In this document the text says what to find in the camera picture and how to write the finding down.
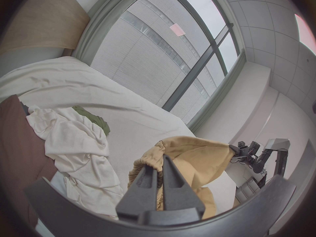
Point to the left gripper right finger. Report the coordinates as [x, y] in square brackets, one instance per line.
[177, 196]

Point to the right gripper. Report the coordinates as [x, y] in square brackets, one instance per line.
[243, 154]

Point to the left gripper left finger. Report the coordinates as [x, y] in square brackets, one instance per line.
[140, 196]

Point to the tan shorts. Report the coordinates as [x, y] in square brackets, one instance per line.
[197, 162]

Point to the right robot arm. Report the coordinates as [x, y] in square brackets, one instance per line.
[276, 144]

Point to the bed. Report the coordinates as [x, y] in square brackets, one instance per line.
[123, 107]

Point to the cream white garment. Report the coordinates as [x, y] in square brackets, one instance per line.
[81, 157]

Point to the pale grey garment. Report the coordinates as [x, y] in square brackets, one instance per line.
[59, 184]

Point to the green garment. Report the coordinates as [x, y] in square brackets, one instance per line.
[93, 120]

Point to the window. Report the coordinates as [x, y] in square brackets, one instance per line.
[153, 58]

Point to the brown garment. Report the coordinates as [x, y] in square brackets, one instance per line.
[17, 144]

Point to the black garment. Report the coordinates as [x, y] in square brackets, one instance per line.
[24, 109]

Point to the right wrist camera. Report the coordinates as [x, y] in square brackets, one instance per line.
[242, 144]

